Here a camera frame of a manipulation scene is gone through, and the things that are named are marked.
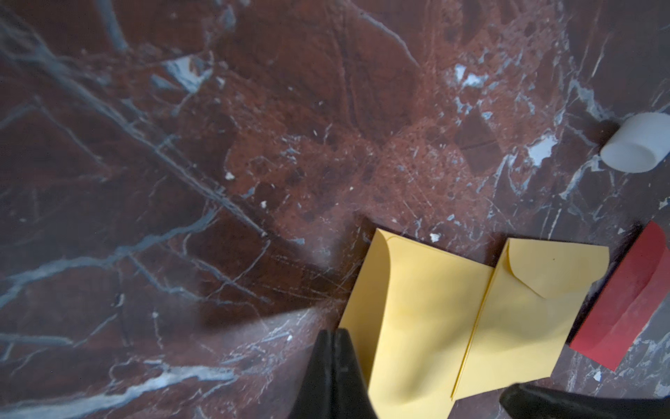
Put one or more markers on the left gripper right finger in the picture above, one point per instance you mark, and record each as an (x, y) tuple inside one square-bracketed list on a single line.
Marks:
[(352, 399)]

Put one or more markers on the red envelope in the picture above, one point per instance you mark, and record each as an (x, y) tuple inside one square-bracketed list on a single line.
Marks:
[(627, 301)]

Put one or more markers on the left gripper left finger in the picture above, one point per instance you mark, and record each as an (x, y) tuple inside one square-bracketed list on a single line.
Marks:
[(316, 397)]

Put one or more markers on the white glue stick cap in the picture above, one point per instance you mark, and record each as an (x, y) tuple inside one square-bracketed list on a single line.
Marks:
[(640, 144)]

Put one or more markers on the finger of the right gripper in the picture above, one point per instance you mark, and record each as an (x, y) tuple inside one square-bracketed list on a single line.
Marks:
[(531, 402)]

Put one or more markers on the yellow envelope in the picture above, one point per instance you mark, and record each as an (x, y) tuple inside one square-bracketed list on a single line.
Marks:
[(410, 316), (530, 304)]

